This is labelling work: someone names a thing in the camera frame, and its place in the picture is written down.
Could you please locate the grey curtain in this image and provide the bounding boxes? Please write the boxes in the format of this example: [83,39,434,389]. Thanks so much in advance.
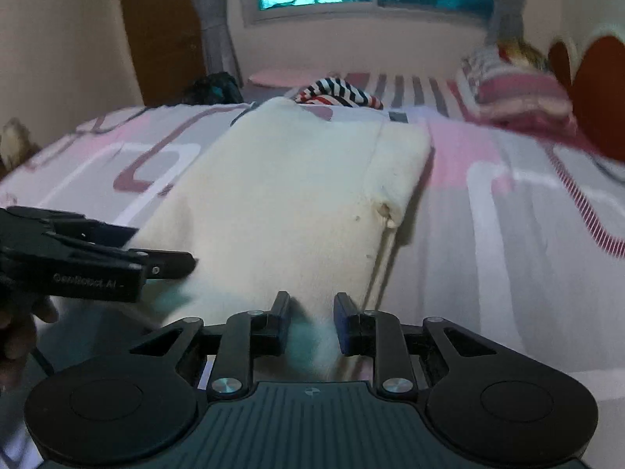
[188,0,241,80]
[481,0,532,46]

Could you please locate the dark cloth bundle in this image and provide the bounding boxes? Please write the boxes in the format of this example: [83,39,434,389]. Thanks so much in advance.
[183,72,243,106]

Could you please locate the person's left hand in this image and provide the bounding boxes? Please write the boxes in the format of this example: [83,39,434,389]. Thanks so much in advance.
[0,295,60,392]

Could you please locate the pink folded blanket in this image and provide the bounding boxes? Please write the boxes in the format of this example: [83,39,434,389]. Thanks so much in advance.
[456,41,583,134]

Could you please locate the pink grey patterned bed sheet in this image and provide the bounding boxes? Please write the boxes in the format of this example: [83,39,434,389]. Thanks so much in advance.
[0,71,625,469]

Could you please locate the black cable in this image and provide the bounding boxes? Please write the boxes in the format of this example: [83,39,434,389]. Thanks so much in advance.
[29,346,55,378]

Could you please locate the cream fleece garment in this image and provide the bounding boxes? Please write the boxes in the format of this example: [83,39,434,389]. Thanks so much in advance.
[129,97,434,382]

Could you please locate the striped garment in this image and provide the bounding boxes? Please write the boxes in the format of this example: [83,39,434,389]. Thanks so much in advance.
[293,77,386,109]

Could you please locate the brown wooden door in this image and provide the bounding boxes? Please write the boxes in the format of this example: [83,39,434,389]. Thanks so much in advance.
[114,0,207,107]

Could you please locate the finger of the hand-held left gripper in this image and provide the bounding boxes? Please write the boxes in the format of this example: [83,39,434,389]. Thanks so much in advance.
[128,249,197,280]
[51,216,139,247]

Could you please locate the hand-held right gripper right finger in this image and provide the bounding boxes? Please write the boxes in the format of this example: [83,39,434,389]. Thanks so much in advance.
[333,292,499,399]

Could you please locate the pink cushion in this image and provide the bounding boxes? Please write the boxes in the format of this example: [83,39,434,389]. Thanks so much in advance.
[248,67,334,90]

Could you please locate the brown furry object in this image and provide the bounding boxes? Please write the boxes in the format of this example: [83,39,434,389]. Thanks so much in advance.
[0,117,43,170]

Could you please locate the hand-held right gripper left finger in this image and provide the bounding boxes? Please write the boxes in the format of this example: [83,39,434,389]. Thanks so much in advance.
[129,290,294,399]

